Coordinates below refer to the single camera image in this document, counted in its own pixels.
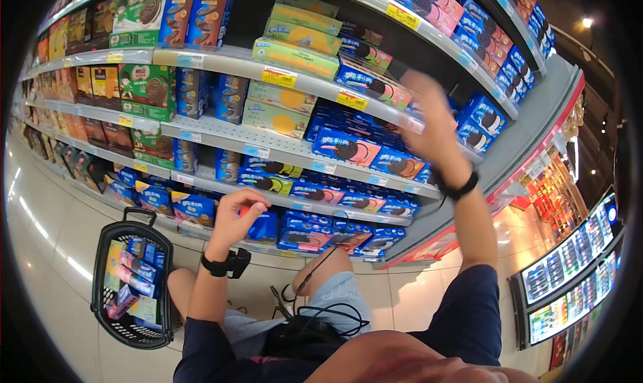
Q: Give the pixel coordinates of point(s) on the person's left index finger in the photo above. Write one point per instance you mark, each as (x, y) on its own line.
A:
(247, 192)

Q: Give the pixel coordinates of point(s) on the distant orange shop shelf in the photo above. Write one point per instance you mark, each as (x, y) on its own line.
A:
(552, 197)

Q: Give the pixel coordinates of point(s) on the lit drinks cooler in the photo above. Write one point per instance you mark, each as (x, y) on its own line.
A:
(567, 275)

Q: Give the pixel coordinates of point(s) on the person's legs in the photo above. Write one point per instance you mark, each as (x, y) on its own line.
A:
(331, 292)

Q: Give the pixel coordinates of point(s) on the blue cookie box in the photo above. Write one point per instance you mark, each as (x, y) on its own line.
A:
(263, 228)

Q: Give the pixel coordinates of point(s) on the person's right fingers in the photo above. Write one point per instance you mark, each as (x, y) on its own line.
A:
(424, 91)

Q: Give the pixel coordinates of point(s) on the person's left thumb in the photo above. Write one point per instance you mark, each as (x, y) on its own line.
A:
(255, 211)

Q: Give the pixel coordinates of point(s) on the black shopping basket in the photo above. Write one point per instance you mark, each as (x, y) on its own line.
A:
(108, 262)

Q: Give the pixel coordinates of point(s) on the black wrist band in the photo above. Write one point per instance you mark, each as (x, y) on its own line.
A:
(226, 265)
(456, 188)

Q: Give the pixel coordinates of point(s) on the pile of snack packets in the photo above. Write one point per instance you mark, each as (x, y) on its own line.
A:
(133, 275)

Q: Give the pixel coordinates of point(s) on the person's right hand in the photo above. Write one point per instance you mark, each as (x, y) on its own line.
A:
(437, 136)

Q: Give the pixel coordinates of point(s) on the person's body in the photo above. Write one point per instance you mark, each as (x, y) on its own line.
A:
(296, 343)

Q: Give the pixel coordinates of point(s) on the person's left hand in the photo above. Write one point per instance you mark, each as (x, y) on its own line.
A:
(228, 222)

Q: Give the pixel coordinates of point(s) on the full shop shelf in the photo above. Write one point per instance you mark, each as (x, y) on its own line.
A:
(281, 131)

